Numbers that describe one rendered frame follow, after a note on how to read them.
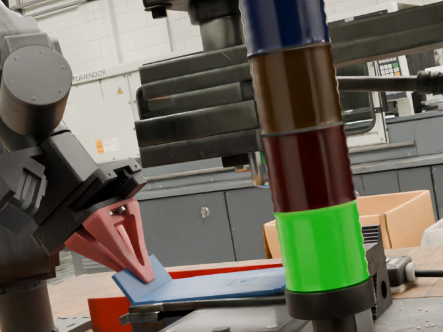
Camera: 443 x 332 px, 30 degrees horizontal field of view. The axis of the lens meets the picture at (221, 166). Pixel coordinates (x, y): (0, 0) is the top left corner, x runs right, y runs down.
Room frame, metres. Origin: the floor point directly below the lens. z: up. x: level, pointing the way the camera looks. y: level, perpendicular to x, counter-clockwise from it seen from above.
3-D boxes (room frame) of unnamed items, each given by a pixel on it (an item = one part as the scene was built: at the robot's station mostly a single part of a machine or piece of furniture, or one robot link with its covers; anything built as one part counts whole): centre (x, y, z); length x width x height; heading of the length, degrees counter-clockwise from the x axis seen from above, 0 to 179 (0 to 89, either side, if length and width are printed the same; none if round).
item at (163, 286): (0.70, 0.02, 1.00); 0.15 x 0.07 x 0.03; 64
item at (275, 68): (0.37, -0.04, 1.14); 0.04 x 0.04 x 0.03
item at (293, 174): (0.37, -0.04, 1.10); 0.04 x 0.04 x 0.03
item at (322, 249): (0.37, -0.04, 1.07); 0.04 x 0.04 x 0.03
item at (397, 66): (5.11, -1.15, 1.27); 0.23 x 0.18 x 0.38; 149
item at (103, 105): (6.28, -0.18, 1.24); 2.95 x 0.98 x 0.90; 59
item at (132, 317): (0.68, 0.07, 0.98); 0.07 x 0.02 x 0.01; 63
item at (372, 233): (0.88, -0.13, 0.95); 0.06 x 0.03 x 0.09; 153
